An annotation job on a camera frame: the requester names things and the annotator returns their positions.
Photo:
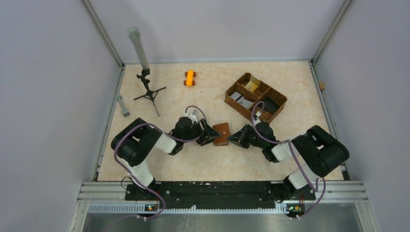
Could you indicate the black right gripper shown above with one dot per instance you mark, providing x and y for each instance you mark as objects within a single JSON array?
[{"x": 240, "y": 137}]

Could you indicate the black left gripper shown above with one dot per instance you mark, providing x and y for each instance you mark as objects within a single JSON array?
[{"x": 210, "y": 134}]

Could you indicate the brown leather card holder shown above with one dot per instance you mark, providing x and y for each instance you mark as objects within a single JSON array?
[{"x": 224, "y": 130}]

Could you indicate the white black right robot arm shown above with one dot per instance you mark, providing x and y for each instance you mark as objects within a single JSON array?
[{"x": 315, "y": 152}]

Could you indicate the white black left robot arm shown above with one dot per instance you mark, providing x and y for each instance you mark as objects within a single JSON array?
[{"x": 133, "y": 144}]

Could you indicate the black card in basket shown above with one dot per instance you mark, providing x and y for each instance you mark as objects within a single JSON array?
[{"x": 270, "y": 105}]

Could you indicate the woven wicker divided basket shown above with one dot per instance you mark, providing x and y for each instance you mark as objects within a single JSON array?
[{"x": 262, "y": 92}]

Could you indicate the orange toy car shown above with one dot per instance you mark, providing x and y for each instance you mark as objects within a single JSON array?
[{"x": 189, "y": 75}]

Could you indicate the small wooden block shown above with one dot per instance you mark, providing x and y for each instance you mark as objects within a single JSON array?
[{"x": 321, "y": 85}]

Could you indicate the black tripod with grey tube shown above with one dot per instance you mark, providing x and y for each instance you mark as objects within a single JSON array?
[{"x": 135, "y": 36}]

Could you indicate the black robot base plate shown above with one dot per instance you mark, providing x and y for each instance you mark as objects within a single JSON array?
[{"x": 219, "y": 194}]

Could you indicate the grey metal bracket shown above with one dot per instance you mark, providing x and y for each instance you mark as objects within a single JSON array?
[{"x": 124, "y": 110}]

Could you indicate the aluminium frame rail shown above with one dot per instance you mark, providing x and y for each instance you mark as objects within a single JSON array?
[{"x": 349, "y": 189}]

